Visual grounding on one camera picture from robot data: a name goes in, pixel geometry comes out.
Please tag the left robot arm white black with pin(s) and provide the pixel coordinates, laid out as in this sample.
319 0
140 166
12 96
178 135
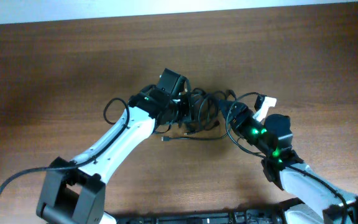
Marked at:
74 191

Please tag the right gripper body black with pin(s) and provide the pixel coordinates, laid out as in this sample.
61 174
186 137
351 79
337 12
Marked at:
247 127

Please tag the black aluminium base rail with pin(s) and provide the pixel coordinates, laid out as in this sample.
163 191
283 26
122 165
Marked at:
269 215

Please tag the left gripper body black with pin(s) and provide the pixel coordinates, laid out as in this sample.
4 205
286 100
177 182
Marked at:
181 109

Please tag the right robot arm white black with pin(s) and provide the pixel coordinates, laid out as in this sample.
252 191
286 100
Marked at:
315 199

